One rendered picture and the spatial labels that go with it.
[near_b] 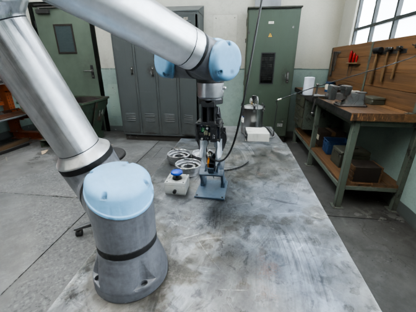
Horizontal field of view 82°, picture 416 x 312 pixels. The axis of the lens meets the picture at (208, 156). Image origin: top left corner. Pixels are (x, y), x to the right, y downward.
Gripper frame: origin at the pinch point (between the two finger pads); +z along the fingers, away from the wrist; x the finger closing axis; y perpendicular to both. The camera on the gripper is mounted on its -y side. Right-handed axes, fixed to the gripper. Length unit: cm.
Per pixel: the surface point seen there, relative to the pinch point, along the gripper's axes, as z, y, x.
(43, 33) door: -75, -323, -337
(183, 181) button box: 7.6, 1.5, -9.1
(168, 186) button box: 9.2, 3.4, -14.0
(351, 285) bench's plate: 12.2, 31.0, 33.7
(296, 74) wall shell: -13, -343, 82
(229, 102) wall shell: 32, -339, -21
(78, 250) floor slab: 92, -43, -100
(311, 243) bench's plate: 12.1, 20.0, 28.3
